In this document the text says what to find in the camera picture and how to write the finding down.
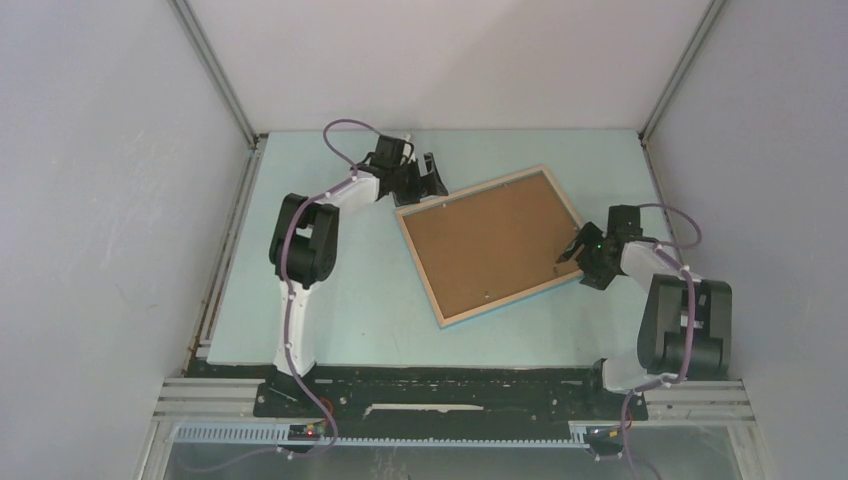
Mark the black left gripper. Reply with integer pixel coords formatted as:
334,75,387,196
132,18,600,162
390,153,446,208

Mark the wooden picture frame with glass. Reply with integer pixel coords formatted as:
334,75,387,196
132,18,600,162
394,164,588,330

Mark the brown cardboard backing board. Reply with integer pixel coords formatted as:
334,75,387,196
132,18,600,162
402,172,583,321

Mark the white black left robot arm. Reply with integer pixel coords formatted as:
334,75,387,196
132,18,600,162
269,134,449,377

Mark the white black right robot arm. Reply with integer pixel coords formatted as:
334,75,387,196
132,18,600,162
558,205,733,418

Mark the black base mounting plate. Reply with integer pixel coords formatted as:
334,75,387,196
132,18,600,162
185,360,649,441

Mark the right aluminium corner post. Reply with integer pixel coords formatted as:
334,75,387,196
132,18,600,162
639,0,729,147

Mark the aluminium corner post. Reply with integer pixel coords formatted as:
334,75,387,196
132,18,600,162
167,0,259,149
639,0,729,147

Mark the left aluminium corner post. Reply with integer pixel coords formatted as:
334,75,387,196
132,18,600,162
167,0,259,149

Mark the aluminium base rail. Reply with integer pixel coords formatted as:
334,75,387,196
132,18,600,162
152,379,755,449

